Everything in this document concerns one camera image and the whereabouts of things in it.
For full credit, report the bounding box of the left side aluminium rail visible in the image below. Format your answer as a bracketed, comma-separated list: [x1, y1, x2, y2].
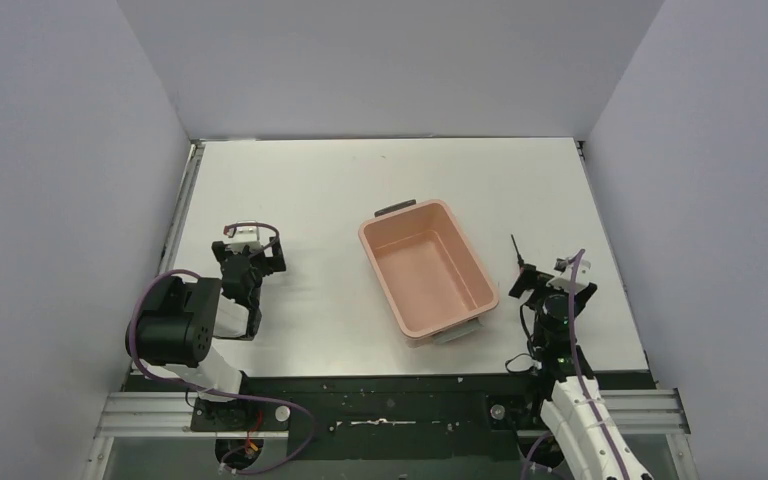
[158, 140, 205, 273]

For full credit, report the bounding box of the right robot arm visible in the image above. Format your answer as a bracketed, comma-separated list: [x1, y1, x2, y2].
[509, 259, 652, 479]

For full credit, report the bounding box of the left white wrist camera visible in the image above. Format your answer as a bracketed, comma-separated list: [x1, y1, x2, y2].
[224, 225, 262, 253]

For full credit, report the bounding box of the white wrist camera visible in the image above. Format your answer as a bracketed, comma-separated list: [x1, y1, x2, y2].
[224, 225, 262, 253]
[547, 257, 591, 294]

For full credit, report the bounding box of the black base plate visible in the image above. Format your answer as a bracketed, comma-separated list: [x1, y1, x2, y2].
[122, 370, 657, 462]

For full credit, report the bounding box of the black screwdriver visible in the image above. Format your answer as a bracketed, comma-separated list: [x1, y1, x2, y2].
[510, 234, 525, 272]

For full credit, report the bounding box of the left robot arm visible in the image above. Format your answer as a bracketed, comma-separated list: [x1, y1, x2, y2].
[126, 236, 287, 430]

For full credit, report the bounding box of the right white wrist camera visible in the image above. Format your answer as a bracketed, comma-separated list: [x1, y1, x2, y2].
[547, 257, 591, 294]

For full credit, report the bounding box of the aluminium frame rail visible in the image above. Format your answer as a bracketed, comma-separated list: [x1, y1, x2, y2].
[94, 390, 690, 439]

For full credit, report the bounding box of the pink plastic bin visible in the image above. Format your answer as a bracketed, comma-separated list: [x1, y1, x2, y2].
[358, 199, 499, 344]

